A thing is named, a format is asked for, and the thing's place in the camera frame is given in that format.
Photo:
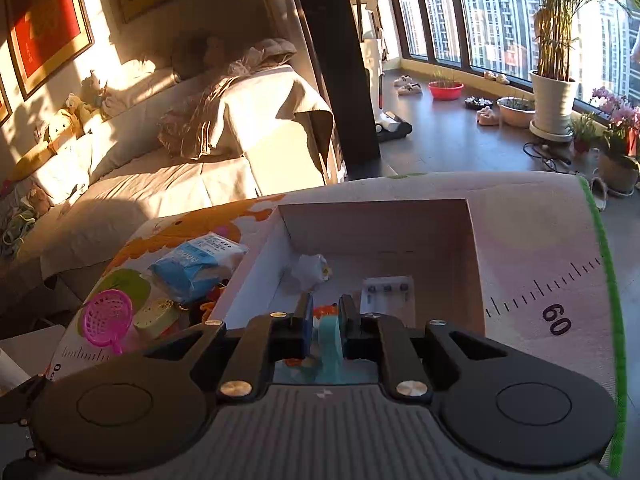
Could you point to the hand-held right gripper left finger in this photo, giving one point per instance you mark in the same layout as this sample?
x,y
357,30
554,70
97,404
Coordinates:
x,y
304,317

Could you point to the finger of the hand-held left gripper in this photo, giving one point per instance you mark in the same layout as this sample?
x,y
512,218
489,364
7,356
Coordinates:
x,y
22,400

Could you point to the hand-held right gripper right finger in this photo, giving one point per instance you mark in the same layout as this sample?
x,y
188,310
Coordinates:
x,y
347,317

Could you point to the teal plastic toy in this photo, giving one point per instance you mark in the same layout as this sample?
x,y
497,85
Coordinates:
x,y
330,350

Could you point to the cardboard box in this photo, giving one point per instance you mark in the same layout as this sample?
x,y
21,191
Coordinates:
x,y
380,232

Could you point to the pink plastic mesh basket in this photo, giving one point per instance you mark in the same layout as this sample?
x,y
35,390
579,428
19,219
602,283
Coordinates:
x,y
107,317

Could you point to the blue tissue pack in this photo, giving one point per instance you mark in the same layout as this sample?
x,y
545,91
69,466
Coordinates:
x,y
195,267

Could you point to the cream round plastic case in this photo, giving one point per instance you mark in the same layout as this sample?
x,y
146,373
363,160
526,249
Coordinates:
x,y
155,317

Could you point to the clear screw packet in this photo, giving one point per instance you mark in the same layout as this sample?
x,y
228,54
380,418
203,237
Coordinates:
x,y
387,305

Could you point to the crumpled white paper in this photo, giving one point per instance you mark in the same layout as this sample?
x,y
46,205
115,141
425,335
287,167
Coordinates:
x,y
307,270

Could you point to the orange toy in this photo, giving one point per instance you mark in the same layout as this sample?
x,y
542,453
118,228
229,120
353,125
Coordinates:
x,y
207,305

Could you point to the beige sofa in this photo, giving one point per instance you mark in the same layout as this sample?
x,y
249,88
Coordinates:
x,y
165,195

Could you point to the brown plush toy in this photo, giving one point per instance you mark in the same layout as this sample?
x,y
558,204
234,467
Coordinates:
x,y
37,200

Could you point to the beige crumpled blanket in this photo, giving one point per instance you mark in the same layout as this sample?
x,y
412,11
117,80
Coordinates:
x,y
210,110

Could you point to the white slipper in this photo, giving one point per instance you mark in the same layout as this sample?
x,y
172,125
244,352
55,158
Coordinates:
x,y
402,80
410,90

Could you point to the pink slippers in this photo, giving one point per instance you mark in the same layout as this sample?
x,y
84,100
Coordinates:
x,y
487,117

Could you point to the red basin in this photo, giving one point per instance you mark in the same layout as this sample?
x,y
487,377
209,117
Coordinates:
x,y
445,92

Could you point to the dark tray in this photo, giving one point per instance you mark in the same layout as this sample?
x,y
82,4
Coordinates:
x,y
477,103

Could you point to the white basin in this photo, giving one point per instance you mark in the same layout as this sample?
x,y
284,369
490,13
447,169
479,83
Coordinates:
x,y
515,117

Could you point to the white upright vacuum cleaner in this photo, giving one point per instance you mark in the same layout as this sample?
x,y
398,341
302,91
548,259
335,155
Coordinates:
x,y
372,50

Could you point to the yellow plush toy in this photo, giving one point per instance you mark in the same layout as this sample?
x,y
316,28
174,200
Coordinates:
x,y
56,131

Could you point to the grey sandal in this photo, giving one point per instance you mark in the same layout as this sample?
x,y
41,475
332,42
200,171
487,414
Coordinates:
x,y
597,192

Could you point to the pale slippers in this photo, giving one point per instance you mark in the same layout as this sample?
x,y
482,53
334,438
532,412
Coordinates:
x,y
495,78

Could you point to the grey plush toy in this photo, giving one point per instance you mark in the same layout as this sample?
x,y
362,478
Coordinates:
x,y
200,52

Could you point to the pale plush toy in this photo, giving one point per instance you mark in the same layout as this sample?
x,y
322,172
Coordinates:
x,y
76,109

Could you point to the potted palm plant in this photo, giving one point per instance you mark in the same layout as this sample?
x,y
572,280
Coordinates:
x,y
552,100

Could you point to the small potted plant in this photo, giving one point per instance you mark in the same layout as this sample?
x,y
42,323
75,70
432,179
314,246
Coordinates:
x,y
582,132

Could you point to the potted pink orchid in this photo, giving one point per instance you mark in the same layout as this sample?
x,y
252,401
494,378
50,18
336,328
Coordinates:
x,y
620,172

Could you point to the small teddy bear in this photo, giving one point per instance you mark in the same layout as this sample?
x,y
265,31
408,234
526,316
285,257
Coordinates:
x,y
95,87

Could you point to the red framed picture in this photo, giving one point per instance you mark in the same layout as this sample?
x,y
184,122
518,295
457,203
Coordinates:
x,y
50,25

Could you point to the black window frame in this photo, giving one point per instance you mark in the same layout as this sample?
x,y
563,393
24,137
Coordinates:
x,y
461,20

